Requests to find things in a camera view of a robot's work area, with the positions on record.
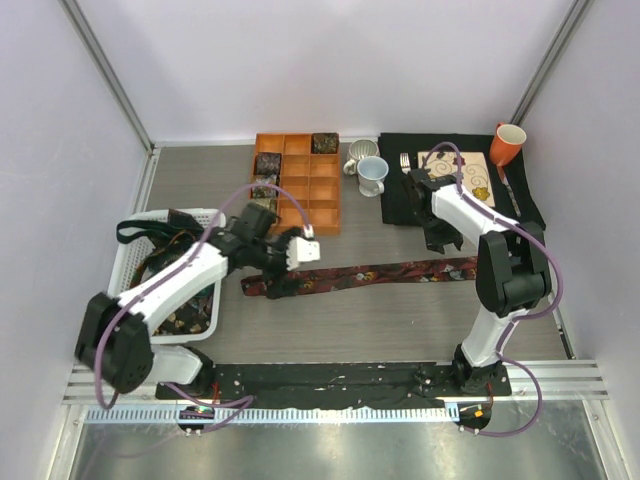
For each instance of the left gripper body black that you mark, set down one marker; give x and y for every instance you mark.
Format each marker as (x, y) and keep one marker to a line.
(271, 257)

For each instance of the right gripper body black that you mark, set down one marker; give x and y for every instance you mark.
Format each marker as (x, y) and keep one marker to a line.
(438, 232)

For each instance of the dark red patterned tie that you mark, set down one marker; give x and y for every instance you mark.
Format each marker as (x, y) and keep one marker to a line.
(327, 280)

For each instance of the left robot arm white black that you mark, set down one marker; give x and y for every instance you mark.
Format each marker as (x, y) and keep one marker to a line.
(115, 340)

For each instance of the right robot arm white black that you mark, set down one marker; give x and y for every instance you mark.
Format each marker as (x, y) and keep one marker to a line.
(512, 273)

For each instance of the pile of patterned ties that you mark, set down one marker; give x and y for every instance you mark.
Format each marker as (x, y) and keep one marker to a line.
(171, 240)

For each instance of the rolled olive green tie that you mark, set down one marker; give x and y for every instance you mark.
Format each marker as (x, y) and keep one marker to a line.
(267, 203)

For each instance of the rolled brown patterned tie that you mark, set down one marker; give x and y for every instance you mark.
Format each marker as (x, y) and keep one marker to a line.
(263, 186)

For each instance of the floral square plate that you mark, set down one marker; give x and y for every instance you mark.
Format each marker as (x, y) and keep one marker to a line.
(474, 169)

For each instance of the silver fork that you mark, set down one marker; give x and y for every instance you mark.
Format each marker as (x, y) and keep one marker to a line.
(405, 163)

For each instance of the rolled purple patterned tie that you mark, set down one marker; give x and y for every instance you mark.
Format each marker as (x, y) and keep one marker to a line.
(267, 163)

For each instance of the black cloth placemat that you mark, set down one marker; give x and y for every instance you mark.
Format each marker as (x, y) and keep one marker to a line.
(395, 206)

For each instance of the orange compartment tray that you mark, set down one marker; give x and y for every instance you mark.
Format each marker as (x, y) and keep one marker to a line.
(309, 184)

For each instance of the pale blue mug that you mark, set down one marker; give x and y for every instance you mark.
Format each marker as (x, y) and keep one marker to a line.
(372, 172)

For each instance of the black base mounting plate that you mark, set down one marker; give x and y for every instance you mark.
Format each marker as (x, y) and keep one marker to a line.
(338, 386)

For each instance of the grey ribbed mug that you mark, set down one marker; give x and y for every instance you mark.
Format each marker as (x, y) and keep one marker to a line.
(358, 150)

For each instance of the white plastic basket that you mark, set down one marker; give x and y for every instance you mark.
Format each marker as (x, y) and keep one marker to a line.
(200, 267)

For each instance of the orange mug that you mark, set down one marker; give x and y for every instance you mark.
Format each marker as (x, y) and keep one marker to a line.
(506, 144)

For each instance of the rolled dark tie top right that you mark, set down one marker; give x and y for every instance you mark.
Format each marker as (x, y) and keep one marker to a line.
(325, 143)

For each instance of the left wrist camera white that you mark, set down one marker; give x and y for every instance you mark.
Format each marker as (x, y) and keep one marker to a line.
(301, 247)

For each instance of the patterned handle knife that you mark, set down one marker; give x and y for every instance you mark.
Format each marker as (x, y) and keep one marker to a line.
(509, 190)

